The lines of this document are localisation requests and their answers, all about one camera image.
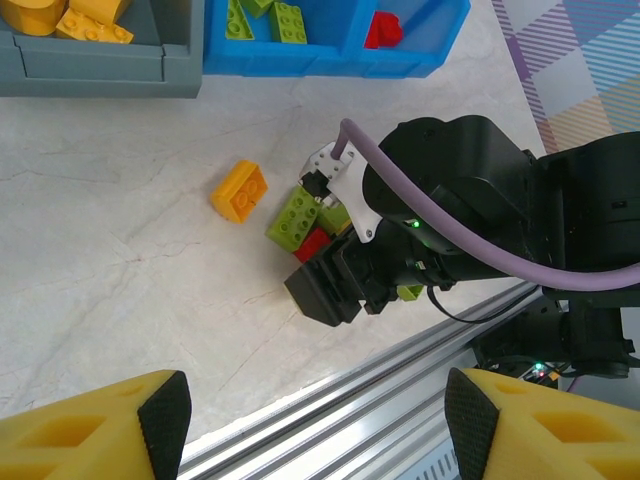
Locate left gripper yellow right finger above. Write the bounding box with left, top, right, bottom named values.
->
left=444, top=367, right=640, bottom=480

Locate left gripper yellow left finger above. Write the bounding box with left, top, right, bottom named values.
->
left=0, top=369, right=192, bottom=480

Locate red lego brick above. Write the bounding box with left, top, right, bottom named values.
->
left=363, top=10, right=404, bottom=50
left=292, top=227, right=334, bottom=265

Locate orange lego brick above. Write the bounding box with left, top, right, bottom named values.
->
left=209, top=159, right=270, bottom=225
left=54, top=0, right=135, bottom=45

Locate yellow frame lego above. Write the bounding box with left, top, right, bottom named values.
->
left=0, top=0, right=69, bottom=37

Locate right controller board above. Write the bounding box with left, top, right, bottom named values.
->
left=522, top=357, right=564, bottom=386

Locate green long lego brick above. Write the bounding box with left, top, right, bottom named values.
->
left=264, top=186, right=322, bottom=253

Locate blue plastic divided bin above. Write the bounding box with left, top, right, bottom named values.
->
left=202, top=0, right=472, bottom=79

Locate grey plastic bin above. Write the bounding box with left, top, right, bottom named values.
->
left=0, top=0, right=204, bottom=99

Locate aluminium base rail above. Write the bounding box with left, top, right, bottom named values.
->
left=177, top=279, right=551, bottom=480

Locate thin black wire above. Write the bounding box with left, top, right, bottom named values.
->
left=426, top=287, right=482, bottom=325

